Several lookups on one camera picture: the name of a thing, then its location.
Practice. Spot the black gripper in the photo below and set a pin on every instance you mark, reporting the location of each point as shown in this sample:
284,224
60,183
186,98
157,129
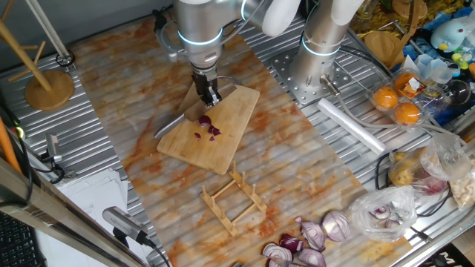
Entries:
204,79

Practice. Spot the steel kitchen knife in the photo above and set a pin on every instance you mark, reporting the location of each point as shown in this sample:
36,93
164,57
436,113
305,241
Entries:
170,126

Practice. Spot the wooden peg rack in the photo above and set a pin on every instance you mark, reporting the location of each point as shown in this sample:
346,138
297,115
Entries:
248,190

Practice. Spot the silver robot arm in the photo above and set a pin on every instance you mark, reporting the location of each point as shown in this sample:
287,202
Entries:
319,55

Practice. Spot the plastic bag with onions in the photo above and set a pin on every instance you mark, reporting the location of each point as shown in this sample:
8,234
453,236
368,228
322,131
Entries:
393,200

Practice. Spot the large red onion chunk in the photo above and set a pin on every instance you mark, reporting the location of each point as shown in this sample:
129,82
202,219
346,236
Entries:
204,121

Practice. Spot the small red onion piece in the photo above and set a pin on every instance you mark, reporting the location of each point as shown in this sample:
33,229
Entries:
197,136

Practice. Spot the bamboo cutting board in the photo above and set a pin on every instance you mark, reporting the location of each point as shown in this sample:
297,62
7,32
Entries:
222,141

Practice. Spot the marble pattern table mat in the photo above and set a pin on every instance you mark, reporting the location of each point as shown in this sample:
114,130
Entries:
297,148

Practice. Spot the white plastic wrap roll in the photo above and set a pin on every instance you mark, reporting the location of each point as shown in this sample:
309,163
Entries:
352,126

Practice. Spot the stack of white papers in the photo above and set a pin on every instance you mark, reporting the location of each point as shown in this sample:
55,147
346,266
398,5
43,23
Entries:
92,196

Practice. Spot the wooden mug tree stand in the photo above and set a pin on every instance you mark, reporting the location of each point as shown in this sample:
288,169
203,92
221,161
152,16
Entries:
48,91

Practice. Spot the dark purple onion piece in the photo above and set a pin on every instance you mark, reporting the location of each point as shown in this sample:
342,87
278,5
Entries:
291,243

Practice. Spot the black metal clamp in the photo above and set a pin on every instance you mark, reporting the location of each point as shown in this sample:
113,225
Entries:
53,148

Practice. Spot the striped onion wedge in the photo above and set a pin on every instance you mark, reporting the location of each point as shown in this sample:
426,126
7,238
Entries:
277,253
278,264

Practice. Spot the pale purple onion wedge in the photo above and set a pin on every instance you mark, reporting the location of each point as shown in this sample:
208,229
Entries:
313,235
311,258

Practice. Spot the big peeled onion half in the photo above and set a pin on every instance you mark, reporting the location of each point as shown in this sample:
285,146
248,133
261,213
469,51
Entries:
335,226

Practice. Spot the wooden stand with disc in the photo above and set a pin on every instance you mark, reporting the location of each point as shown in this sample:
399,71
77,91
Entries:
384,46

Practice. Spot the orange fruit with label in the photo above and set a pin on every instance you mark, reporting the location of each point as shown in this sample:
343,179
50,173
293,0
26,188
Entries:
402,81

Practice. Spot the plastic bag with potatoes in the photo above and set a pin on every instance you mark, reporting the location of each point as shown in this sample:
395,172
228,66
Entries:
404,170

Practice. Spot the orange pole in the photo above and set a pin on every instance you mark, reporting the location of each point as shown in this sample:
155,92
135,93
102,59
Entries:
7,148

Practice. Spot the clear measuring cup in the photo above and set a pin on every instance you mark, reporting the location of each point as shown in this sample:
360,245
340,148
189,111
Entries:
434,68

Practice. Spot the blue plush toy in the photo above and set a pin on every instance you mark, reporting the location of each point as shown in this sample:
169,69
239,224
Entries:
447,35

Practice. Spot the black keyboard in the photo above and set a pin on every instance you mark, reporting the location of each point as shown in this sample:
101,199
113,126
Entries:
16,244

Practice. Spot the glass bowl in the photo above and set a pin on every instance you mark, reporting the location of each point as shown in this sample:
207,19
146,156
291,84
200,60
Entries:
458,92

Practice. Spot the green yellow toy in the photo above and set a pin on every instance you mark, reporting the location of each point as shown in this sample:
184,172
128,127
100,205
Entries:
460,59

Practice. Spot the plastic bag with garlic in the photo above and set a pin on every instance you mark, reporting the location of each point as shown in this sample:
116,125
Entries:
464,189

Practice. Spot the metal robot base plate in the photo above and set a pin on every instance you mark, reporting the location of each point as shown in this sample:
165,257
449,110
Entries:
285,66

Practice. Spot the silver camera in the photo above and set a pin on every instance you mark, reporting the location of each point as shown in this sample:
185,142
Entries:
122,222

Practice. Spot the aluminium frame beam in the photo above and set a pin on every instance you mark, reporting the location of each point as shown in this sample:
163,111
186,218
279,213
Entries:
55,215

